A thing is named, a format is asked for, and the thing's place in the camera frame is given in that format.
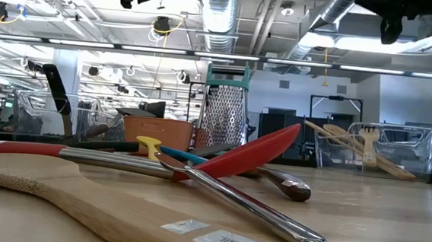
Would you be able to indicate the silver ventilation duct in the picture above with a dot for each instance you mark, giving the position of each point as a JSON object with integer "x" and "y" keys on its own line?
{"x": 334, "y": 7}
{"x": 219, "y": 18}

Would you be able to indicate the teal steel box grater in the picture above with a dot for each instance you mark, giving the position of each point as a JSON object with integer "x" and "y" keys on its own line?
{"x": 222, "y": 114}

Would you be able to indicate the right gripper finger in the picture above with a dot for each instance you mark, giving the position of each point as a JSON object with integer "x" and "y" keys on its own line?
{"x": 392, "y": 30}

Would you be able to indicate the black cabinet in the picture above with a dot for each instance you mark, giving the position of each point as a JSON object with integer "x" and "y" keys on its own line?
{"x": 276, "y": 133}

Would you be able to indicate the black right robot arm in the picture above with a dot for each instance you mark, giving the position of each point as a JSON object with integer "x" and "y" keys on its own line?
{"x": 418, "y": 7}

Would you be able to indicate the wooden slotted spoon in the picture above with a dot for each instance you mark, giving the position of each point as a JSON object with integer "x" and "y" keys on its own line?
{"x": 333, "y": 137}

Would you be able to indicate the black workstation frame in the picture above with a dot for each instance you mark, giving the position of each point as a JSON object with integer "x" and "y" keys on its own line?
{"x": 335, "y": 98}

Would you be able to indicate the dark brown wooden spoon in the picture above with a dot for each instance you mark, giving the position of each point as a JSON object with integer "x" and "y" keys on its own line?
{"x": 287, "y": 185}

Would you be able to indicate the long LED light bar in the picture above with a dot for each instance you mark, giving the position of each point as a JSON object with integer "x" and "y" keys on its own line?
{"x": 376, "y": 70}

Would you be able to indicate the blue silicone spoon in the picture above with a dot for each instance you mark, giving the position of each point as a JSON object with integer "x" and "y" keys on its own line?
{"x": 183, "y": 155}

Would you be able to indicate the clear plastic bin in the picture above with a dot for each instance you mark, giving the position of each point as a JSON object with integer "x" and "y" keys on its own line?
{"x": 29, "y": 115}
{"x": 420, "y": 150}

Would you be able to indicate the orange plastic bin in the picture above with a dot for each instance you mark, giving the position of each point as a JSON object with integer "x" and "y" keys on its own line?
{"x": 169, "y": 133}

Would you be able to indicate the red slotted spoon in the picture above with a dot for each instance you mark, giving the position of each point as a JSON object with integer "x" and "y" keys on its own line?
{"x": 248, "y": 153}

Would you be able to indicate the large round black spatula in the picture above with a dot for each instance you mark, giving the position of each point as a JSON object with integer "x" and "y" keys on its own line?
{"x": 56, "y": 87}

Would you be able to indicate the yellow silicone spoon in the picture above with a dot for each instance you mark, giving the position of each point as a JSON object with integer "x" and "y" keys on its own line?
{"x": 149, "y": 142}

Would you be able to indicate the wooden fork spoon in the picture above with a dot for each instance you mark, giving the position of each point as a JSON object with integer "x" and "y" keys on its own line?
{"x": 369, "y": 147}

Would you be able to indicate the large light wooden spoon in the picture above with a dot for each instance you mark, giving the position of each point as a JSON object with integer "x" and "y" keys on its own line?
{"x": 80, "y": 203}

